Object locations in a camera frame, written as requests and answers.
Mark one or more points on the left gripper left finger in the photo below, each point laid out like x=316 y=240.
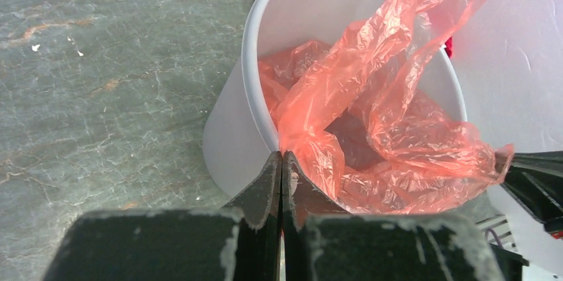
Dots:
x=239 y=241

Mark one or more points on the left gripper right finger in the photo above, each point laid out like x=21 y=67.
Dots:
x=325 y=242

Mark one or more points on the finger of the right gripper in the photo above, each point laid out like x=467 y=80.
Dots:
x=534 y=180

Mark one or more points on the red translucent trash bag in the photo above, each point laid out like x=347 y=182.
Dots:
x=360 y=128

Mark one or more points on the white slotted cable duct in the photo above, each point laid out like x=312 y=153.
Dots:
x=497 y=231

